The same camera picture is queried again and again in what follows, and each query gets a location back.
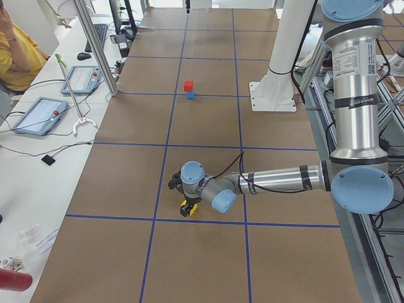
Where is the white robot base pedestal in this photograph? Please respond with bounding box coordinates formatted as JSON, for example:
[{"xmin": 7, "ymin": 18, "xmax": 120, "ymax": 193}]
[{"xmin": 250, "ymin": 1, "xmax": 299, "ymax": 112}]

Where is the teach pendant tablet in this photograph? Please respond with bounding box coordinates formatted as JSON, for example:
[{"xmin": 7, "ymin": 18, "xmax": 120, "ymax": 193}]
[
  {"xmin": 67, "ymin": 66, "xmax": 102, "ymax": 95},
  {"xmin": 12, "ymin": 97, "xmax": 68, "ymax": 136}
]

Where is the aluminium frame post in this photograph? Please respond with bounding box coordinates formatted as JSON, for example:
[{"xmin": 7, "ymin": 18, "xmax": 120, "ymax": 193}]
[{"xmin": 73, "ymin": 0, "xmax": 117, "ymax": 97}]

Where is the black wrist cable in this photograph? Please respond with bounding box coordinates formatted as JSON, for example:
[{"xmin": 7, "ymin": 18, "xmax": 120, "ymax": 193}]
[{"xmin": 208, "ymin": 151, "xmax": 309, "ymax": 194}]

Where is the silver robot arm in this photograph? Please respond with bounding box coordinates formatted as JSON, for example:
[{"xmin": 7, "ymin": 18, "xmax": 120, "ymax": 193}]
[{"xmin": 165, "ymin": 1, "xmax": 393, "ymax": 221}]

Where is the black computer mouse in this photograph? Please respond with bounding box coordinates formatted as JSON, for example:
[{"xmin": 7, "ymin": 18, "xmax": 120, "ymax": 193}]
[{"xmin": 76, "ymin": 52, "xmax": 92, "ymax": 61}]

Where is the small black square pad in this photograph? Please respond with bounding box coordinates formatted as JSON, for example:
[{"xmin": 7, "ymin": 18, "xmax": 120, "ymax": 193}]
[{"xmin": 41, "ymin": 155, "xmax": 56, "ymax": 166}]

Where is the person in yellow shirt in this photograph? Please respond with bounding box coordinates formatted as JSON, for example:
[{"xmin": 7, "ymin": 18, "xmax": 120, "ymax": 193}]
[{"xmin": 1, "ymin": 6, "xmax": 49, "ymax": 95}]

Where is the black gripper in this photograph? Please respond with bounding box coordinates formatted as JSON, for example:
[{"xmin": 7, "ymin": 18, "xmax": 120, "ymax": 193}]
[{"xmin": 180, "ymin": 195, "xmax": 201, "ymax": 217}]

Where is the far teach pendant tablet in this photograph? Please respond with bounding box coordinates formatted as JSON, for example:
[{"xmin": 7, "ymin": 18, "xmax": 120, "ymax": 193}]
[{"xmin": 67, "ymin": 66, "xmax": 102, "ymax": 95}]

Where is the near teach pendant tablet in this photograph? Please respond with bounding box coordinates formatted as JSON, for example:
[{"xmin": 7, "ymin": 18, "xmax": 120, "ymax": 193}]
[{"xmin": 12, "ymin": 97, "xmax": 68, "ymax": 136}]

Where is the red cylinder bottle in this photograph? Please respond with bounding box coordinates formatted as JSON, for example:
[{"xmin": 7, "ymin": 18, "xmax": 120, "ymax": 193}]
[{"xmin": 0, "ymin": 268, "xmax": 33, "ymax": 292}]

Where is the red cube block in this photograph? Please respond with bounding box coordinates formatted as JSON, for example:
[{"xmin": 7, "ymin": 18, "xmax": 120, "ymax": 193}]
[{"xmin": 183, "ymin": 80, "xmax": 194, "ymax": 93}]

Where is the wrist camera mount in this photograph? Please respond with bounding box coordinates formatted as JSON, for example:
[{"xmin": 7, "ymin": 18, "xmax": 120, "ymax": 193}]
[{"xmin": 168, "ymin": 171, "xmax": 183, "ymax": 193}]

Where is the grabber stick tool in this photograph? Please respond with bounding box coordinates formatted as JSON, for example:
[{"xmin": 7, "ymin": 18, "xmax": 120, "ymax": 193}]
[{"xmin": 55, "ymin": 53, "xmax": 98, "ymax": 137}]

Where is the yellow cube block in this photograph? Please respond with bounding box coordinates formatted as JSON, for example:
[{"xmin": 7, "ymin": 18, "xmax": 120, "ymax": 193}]
[{"xmin": 180, "ymin": 200, "xmax": 198, "ymax": 217}]

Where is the black keyboard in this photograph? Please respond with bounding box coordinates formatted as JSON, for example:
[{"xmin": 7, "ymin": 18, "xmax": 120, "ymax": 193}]
[{"xmin": 84, "ymin": 23, "xmax": 108, "ymax": 52}]

